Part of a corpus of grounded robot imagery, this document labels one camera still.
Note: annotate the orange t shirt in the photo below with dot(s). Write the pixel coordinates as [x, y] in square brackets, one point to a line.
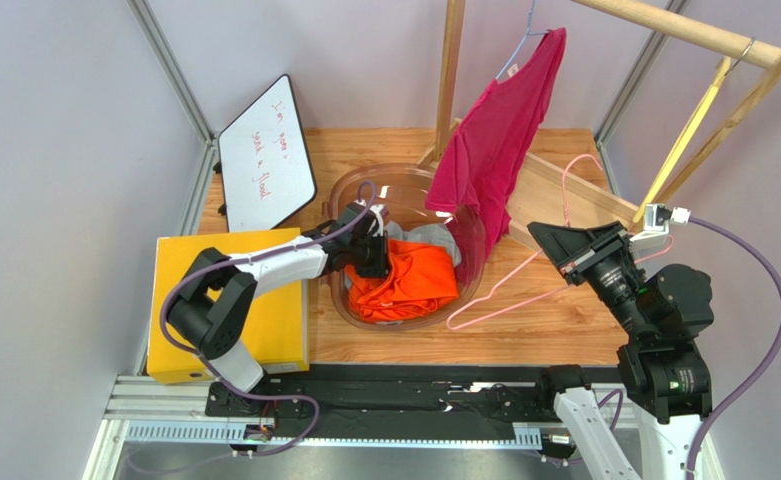
[421, 280]

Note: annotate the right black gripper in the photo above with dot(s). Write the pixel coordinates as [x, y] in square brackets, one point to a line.
[593, 254]

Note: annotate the blue wire hanger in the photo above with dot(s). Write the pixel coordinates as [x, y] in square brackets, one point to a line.
[513, 64]

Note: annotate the wooden clothes rack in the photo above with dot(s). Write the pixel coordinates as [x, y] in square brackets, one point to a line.
[548, 187]

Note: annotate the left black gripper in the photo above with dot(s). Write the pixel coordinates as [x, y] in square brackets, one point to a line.
[381, 267]

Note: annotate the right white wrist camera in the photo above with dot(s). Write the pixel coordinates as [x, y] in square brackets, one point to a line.
[656, 225]

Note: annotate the yellow plastic hanger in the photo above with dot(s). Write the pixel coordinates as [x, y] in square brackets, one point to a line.
[690, 128]

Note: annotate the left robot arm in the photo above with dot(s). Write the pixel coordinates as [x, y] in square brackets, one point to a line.
[206, 312]

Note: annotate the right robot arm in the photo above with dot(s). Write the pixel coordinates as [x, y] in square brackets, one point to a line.
[664, 375]

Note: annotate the clear pink plastic basket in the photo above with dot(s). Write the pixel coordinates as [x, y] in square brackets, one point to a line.
[402, 189]

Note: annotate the left aluminium frame post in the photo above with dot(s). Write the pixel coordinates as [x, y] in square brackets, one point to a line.
[146, 19]

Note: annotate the yellow flat box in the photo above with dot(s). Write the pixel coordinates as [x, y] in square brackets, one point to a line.
[276, 328]

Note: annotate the grey t shirt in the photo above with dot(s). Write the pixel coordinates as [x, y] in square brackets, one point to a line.
[436, 234]

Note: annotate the magenta t shirt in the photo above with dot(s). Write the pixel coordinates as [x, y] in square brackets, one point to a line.
[480, 166]

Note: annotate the aluminium frame post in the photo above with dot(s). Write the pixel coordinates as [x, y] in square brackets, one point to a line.
[618, 108]
[146, 19]

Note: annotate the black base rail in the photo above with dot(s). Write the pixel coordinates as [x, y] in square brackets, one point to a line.
[392, 402]

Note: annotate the right aluminium frame post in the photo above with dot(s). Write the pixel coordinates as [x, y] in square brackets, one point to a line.
[618, 108]

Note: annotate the white dry-erase board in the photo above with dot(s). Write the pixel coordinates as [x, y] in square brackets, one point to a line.
[267, 173]

